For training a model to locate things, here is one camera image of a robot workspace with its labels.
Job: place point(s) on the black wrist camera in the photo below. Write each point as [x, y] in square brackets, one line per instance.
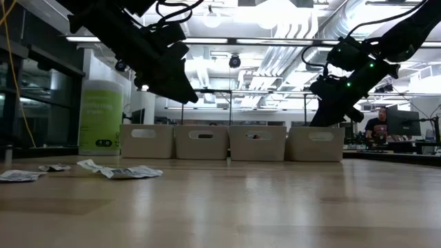
[169, 34]
[324, 86]

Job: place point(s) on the black ceiling spotlight cluster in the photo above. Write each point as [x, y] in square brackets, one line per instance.
[384, 88]

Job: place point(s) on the silver ventilation duct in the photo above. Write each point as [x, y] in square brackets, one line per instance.
[293, 41]

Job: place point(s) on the dark background desk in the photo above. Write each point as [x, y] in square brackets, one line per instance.
[396, 146]

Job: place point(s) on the round ceiling lamp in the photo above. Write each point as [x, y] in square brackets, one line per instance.
[212, 19]

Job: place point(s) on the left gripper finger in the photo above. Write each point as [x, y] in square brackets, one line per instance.
[187, 91]
[169, 93]

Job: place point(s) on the small dark monitor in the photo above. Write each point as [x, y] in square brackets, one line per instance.
[138, 116]

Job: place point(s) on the black overhead light bar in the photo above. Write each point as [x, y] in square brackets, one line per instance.
[206, 40]

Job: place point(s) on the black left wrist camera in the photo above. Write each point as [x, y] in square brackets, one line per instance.
[169, 34]

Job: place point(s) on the black ceiling-hung camera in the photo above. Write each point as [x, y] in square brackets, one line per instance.
[121, 66]
[235, 61]

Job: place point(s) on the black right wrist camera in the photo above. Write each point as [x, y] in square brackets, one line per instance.
[324, 86]

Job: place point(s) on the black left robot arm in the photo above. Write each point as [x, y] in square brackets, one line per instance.
[103, 24]

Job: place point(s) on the black computer monitor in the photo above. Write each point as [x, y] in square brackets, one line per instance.
[403, 122]

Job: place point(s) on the grey plastic bin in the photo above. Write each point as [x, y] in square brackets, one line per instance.
[257, 151]
[315, 151]
[146, 144]
[201, 148]

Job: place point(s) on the small white post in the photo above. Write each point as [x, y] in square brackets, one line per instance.
[8, 153]

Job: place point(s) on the person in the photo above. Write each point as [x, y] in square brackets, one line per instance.
[377, 129]

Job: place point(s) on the green striped gauze packet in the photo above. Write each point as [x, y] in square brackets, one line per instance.
[90, 164]
[55, 168]

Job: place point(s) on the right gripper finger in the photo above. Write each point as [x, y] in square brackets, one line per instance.
[332, 117]
[317, 118]

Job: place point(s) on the green wipes canister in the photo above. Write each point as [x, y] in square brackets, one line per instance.
[100, 117]

